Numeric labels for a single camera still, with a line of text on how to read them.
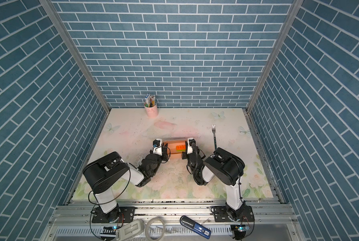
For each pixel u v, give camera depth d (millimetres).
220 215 736
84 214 753
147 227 688
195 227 669
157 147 753
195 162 695
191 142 769
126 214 738
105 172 504
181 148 959
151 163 689
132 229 680
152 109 1089
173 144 994
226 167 525
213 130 1083
